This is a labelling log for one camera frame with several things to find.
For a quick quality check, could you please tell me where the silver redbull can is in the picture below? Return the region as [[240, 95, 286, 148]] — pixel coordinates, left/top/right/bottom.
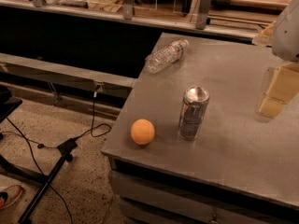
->
[[178, 86, 209, 140]]

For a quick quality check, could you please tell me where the orange ball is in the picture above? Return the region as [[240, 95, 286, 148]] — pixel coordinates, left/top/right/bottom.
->
[[131, 119, 155, 146]]

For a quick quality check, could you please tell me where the black tripod stand leg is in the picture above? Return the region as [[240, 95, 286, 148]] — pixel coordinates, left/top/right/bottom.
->
[[18, 138, 78, 224]]

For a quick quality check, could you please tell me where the black cart corner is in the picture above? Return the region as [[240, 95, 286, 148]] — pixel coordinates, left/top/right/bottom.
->
[[0, 86, 22, 122]]

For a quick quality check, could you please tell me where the orange white sneaker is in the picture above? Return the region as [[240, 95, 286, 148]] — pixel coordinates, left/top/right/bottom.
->
[[0, 185, 23, 210]]

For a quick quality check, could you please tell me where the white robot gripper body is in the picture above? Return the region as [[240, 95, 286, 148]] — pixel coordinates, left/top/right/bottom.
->
[[272, 0, 299, 62]]

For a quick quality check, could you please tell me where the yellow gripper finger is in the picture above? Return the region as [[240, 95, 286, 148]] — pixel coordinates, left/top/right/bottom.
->
[[257, 62, 299, 119]]

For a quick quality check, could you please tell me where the grey wooden side bench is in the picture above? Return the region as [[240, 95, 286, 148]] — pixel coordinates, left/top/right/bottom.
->
[[0, 53, 135, 99]]

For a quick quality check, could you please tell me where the grey table drawer front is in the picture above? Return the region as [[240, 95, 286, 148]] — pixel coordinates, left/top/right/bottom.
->
[[108, 171, 299, 224]]

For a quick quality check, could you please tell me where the clear plastic water bottle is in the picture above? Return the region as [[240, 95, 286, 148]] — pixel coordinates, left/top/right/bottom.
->
[[145, 39, 189, 74]]

